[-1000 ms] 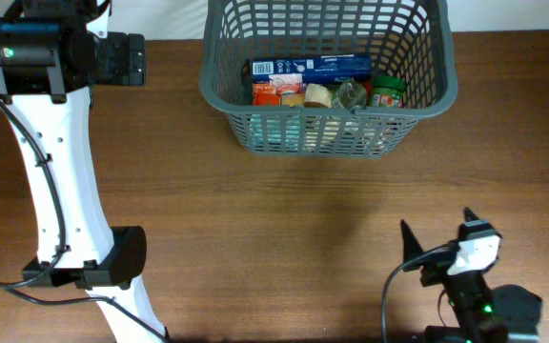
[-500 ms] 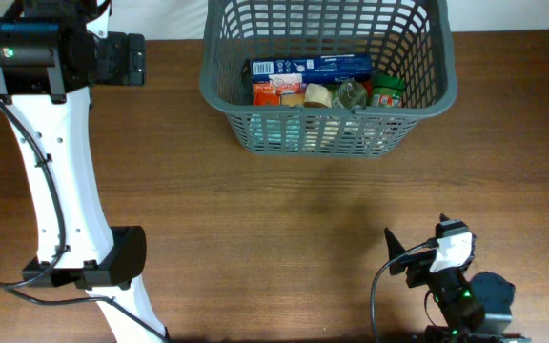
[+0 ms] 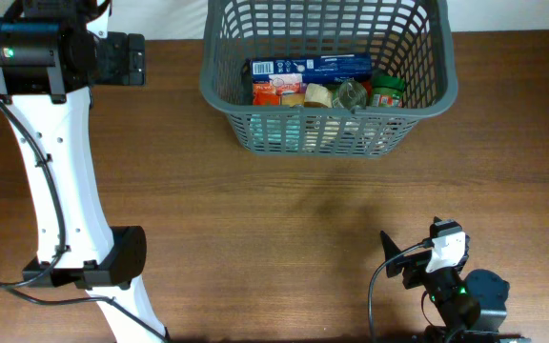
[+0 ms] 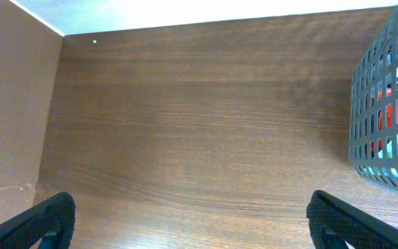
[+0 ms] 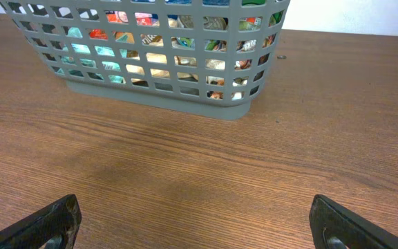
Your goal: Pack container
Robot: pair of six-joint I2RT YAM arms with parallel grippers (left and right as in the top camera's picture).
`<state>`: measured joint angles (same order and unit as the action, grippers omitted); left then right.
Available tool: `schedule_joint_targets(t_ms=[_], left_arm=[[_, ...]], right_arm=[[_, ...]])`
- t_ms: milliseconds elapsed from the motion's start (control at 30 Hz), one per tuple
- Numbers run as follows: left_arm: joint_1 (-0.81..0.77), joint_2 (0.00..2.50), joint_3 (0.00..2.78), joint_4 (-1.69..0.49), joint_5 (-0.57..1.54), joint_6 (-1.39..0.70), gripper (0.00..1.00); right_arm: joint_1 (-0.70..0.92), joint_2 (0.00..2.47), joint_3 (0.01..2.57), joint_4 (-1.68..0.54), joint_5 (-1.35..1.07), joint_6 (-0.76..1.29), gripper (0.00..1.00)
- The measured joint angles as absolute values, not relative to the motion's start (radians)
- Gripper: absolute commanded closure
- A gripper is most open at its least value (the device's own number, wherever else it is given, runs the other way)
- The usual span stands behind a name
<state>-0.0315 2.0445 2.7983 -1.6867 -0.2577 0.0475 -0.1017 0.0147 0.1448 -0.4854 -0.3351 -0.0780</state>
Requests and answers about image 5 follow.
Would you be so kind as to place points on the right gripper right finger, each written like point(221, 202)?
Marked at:
point(335, 226)

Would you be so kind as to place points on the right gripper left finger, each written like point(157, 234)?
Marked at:
point(53, 226)

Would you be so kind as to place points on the mint green wipes packet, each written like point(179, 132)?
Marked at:
point(99, 50)

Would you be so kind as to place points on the grey plastic shopping basket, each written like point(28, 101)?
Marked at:
point(209, 58)

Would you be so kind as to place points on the brown white snack bag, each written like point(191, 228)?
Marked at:
point(179, 62)

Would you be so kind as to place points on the orange spaghetti packet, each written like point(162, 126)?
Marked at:
point(120, 32)

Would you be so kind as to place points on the blue cardboard food box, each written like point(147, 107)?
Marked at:
point(187, 2)

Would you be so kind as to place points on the glass jar green lid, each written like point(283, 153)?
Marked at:
point(254, 23)

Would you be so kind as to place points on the tin can green label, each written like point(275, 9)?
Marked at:
point(188, 41)

